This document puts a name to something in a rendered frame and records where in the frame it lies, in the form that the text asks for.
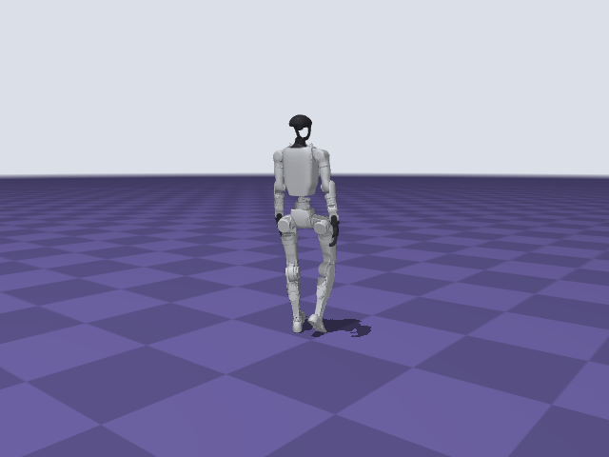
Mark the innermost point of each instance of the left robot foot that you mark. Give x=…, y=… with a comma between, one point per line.
x=297, y=326

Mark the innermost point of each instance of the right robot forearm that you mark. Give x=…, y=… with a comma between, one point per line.
x=330, y=199

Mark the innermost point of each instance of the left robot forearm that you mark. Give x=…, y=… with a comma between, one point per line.
x=279, y=203

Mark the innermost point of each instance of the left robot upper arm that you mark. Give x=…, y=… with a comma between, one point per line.
x=278, y=170

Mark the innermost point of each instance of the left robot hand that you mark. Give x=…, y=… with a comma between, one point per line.
x=279, y=216

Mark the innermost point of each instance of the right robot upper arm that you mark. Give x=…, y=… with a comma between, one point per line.
x=322, y=157

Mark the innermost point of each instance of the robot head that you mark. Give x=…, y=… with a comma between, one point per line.
x=298, y=122

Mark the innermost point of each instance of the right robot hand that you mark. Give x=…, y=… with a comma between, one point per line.
x=335, y=224

